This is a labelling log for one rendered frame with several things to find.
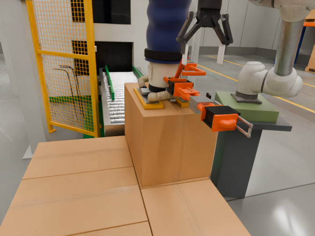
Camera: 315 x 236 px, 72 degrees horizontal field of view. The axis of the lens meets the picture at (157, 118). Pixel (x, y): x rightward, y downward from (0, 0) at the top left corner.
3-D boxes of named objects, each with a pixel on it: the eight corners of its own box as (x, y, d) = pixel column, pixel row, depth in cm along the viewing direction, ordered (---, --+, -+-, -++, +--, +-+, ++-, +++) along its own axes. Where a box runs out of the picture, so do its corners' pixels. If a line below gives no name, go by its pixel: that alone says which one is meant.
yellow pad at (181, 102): (162, 89, 140) (162, 82, 138) (177, 89, 142) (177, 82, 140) (180, 107, 110) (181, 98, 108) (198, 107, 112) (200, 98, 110)
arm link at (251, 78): (239, 86, 171) (246, 58, 161) (264, 92, 161) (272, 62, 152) (232, 91, 159) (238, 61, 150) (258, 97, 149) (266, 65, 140)
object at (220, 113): (199, 120, 69) (201, 105, 67) (220, 119, 71) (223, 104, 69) (212, 132, 62) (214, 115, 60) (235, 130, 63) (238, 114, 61)
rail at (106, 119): (99, 78, 378) (98, 68, 371) (102, 78, 380) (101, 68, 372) (105, 146, 174) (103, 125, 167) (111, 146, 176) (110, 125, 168)
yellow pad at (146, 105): (133, 90, 135) (133, 82, 133) (148, 90, 138) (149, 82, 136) (143, 109, 105) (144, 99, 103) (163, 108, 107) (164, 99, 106)
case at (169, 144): (124, 134, 166) (123, 83, 150) (173, 129, 177) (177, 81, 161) (141, 187, 113) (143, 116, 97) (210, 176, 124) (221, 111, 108)
